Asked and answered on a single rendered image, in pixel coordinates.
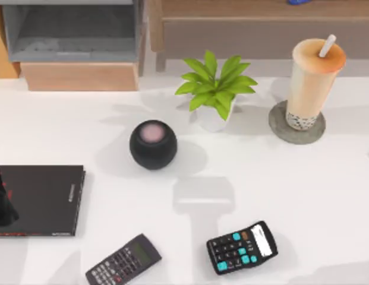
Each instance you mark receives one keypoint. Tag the black round speaker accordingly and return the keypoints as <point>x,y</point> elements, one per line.
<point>153,151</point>

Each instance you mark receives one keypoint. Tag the green potted plant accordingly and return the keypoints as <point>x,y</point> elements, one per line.
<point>215,89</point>

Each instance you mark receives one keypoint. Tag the grey round coaster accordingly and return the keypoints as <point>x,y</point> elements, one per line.
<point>279,130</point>

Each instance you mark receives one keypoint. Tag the black calculator with blue keys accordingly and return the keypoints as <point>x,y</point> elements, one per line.
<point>242,248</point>

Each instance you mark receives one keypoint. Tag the pale wooden drawer front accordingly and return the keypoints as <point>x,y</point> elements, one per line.
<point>80,75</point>

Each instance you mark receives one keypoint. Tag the dark scientific calculator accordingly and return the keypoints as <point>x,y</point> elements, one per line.
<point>124,261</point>

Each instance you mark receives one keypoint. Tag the wooden shelf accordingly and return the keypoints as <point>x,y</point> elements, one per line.
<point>261,29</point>

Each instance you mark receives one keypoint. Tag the milk tea cup with straw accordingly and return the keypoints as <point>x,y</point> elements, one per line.
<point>313,86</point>

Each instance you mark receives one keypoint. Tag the black book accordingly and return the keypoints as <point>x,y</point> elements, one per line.
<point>47,202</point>

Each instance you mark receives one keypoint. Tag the grey pierced drawer inside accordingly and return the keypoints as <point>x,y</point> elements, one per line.
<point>74,32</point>

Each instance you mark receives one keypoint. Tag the blue object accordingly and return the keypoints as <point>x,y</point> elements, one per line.
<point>300,1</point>

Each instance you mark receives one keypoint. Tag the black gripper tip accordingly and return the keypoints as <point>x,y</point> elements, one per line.
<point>3,202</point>

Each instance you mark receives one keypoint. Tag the wooden cupboard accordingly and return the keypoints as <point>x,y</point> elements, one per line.
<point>1,50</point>

